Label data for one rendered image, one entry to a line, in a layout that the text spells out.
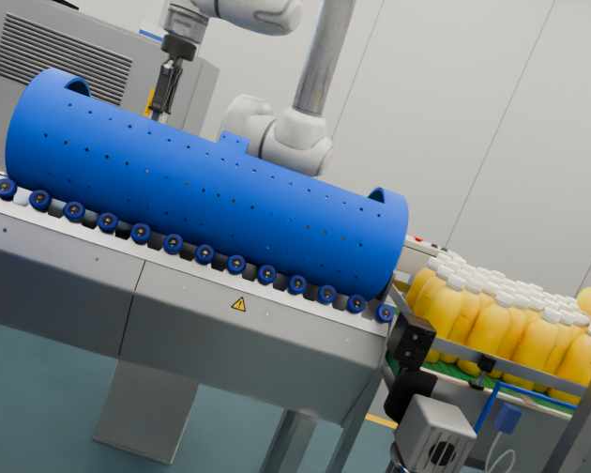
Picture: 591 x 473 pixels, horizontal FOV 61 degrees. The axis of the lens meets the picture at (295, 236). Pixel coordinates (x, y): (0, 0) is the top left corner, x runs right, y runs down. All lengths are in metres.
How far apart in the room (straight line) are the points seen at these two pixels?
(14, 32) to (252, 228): 2.15
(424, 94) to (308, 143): 2.49
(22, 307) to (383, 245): 0.84
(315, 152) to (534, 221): 2.98
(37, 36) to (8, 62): 0.20
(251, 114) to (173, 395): 1.01
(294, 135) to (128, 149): 0.65
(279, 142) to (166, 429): 1.10
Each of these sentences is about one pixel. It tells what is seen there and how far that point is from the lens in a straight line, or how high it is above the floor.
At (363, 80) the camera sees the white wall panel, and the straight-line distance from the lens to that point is 3.95.
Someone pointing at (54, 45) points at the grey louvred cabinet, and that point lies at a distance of 2.94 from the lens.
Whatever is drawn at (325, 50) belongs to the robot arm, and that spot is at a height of 1.54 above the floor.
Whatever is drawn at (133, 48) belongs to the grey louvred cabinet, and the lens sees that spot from 2.80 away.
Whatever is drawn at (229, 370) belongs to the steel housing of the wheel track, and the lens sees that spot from 1.29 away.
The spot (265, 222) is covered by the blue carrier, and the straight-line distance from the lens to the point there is 1.10.
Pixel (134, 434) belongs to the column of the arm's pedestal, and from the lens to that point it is 2.04.
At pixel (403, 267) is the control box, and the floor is 1.02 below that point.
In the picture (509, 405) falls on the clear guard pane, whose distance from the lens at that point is 1.24.
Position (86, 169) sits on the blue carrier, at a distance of 1.15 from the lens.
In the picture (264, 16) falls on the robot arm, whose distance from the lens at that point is 1.12.
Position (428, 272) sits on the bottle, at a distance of 1.34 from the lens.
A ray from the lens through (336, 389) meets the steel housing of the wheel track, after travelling 1.30.
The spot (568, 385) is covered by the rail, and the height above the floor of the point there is 0.97.
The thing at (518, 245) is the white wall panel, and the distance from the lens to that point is 4.37.
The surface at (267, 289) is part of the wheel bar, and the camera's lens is 1.18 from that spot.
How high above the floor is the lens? 1.31
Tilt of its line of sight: 12 degrees down
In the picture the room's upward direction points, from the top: 21 degrees clockwise
